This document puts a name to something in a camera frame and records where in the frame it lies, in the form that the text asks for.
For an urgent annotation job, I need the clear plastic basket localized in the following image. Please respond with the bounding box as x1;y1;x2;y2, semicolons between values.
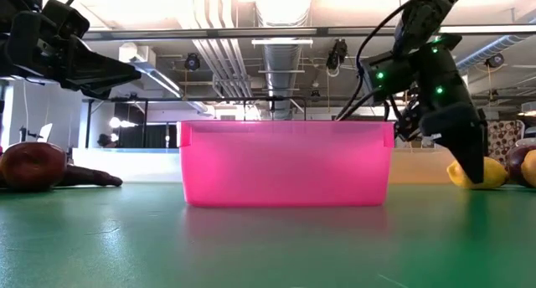
71;147;182;183

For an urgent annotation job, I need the pink plastic basket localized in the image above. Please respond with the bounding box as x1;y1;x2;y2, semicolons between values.
178;120;395;208

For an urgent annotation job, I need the black metal rack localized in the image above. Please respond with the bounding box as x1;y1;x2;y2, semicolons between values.
82;95;307;149

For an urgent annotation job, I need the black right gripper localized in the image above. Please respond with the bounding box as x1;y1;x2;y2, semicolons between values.
412;33;487;185

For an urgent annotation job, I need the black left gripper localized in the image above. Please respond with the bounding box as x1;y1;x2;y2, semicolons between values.
0;0;142;100

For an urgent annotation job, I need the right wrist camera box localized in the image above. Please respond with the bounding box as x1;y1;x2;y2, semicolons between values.
360;52;416;105

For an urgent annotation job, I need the dark red apple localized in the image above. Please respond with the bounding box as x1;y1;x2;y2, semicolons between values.
0;141;68;193
507;143;536;188

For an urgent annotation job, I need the black overhead camera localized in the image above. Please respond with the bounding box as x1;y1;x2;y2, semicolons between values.
325;38;348;71

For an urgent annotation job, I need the yellow lemon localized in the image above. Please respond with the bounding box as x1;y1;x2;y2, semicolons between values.
520;149;536;188
446;156;510;190

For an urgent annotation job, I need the silver ceiling duct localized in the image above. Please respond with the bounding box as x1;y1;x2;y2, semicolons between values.
255;0;313;121

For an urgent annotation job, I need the orange plastic basket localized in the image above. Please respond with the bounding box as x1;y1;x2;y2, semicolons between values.
389;148;456;185

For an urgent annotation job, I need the metal frame rail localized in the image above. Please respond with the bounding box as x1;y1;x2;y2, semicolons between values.
82;24;536;41

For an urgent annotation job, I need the brown dotted chair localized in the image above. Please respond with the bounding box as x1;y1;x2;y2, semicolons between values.
485;119;526;168

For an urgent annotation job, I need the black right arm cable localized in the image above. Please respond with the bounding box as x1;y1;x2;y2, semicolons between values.
334;3;405;122

